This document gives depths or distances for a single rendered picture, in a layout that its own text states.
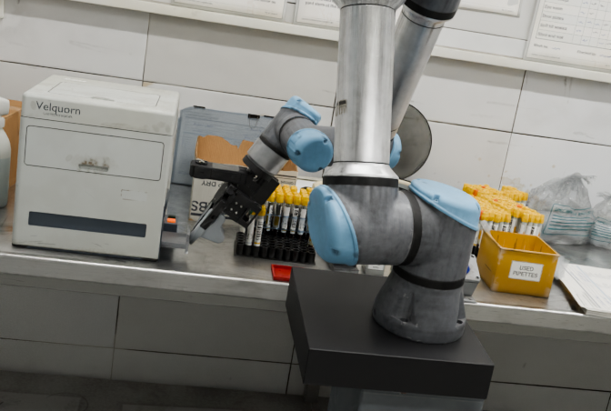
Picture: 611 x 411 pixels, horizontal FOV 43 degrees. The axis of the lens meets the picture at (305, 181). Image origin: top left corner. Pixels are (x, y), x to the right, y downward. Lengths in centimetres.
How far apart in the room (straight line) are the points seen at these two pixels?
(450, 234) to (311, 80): 103
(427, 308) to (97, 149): 68
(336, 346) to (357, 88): 38
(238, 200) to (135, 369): 98
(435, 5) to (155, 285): 73
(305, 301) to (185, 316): 105
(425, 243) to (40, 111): 75
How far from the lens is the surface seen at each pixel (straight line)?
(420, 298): 123
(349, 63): 117
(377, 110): 116
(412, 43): 133
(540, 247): 184
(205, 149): 208
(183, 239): 158
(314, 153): 139
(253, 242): 166
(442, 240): 119
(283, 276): 155
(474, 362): 123
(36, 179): 154
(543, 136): 234
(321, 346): 117
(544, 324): 171
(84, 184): 153
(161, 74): 212
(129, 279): 153
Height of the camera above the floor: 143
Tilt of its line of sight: 14 degrees down
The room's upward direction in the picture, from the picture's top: 9 degrees clockwise
